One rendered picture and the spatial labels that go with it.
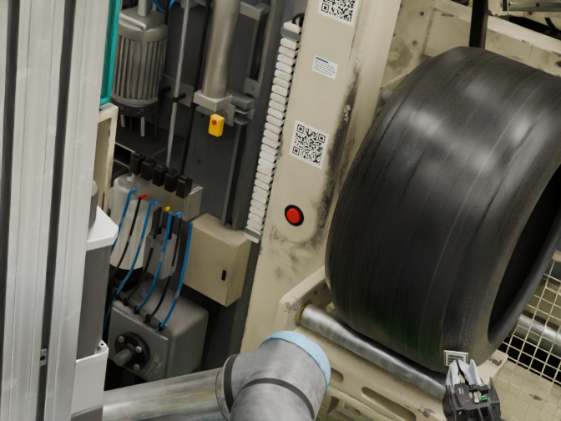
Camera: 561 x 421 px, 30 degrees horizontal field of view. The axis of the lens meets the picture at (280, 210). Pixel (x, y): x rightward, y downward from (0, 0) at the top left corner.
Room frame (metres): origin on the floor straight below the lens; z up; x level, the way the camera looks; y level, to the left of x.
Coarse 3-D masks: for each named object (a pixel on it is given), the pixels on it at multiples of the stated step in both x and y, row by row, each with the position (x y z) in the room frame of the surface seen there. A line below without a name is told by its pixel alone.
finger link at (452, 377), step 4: (456, 360) 1.44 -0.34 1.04; (452, 364) 1.43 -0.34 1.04; (456, 364) 1.43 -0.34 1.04; (452, 368) 1.42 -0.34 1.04; (456, 368) 1.42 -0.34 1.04; (448, 372) 1.42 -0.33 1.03; (452, 372) 1.37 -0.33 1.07; (456, 372) 1.41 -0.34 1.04; (448, 376) 1.40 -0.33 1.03; (452, 376) 1.37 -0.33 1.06; (456, 376) 1.41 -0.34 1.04; (448, 380) 1.40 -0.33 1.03; (452, 380) 1.37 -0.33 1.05; (456, 380) 1.40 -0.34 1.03; (460, 380) 1.40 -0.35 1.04; (448, 384) 1.39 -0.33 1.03; (452, 384) 1.37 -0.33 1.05; (452, 388) 1.37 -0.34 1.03
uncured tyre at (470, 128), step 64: (448, 64) 1.70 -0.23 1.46; (512, 64) 1.74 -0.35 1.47; (384, 128) 1.58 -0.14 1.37; (448, 128) 1.56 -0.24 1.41; (512, 128) 1.55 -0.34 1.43; (384, 192) 1.51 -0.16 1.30; (448, 192) 1.48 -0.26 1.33; (512, 192) 1.48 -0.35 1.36; (384, 256) 1.47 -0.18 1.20; (448, 256) 1.43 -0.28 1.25; (512, 256) 1.87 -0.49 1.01; (384, 320) 1.48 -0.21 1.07; (448, 320) 1.42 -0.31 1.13; (512, 320) 1.68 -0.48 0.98
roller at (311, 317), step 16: (304, 320) 1.66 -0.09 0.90; (320, 320) 1.65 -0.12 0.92; (336, 320) 1.65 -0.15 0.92; (336, 336) 1.63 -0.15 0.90; (352, 336) 1.62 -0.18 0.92; (352, 352) 1.62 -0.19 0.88; (368, 352) 1.59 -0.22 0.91; (384, 352) 1.59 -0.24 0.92; (384, 368) 1.58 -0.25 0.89; (400, 368) 1.56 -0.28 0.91; (416, 368) 1.56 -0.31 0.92; (416, 384) 1.55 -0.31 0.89; (432, 384) 1.53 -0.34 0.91
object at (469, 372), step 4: (460, 360) 1.44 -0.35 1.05; (472, 360) 1.39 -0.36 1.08; (460, 364) 1.43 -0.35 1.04; (464, 364) 1.43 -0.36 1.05; (472, 364) 1.39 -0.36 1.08; (460, 368) 1.42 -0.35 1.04; (464, 368) 1.42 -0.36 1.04; (468, 368) 1.41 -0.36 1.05; (472, 368) 1.39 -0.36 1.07; (476, 368) 1.38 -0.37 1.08; (460, 372) 1.42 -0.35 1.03; (464, 372) 1.41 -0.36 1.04; (468, 372) 1.41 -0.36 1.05; (472, 372) 1.39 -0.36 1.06; (476, 372) 1.38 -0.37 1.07; (464, 376) 1.40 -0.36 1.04; (468, 376) 1.40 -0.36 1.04; (472, 376) 1.40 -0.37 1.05; (476, 376) 1.38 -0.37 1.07; (468, 380) 1.40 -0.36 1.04; (472, 380) 1.39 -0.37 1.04; (476, 380) 1.37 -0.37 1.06; (480, 380) 1.39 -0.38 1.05; (468, 384) 1.39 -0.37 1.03
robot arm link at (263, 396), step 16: (256, 384) 1.13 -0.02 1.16; (272, 384) 1.13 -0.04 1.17; (240, 400) 1.11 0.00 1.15; (256, 400) 1.10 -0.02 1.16; (272, 400) 1.10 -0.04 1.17; (288, 400) 1.10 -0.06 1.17; (240, 416) 1.09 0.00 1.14; (256, 416) 1.08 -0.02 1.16; (272, 416) 1.07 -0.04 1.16; (288, 416) 1.08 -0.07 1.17; (304, 416) 1.09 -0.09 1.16
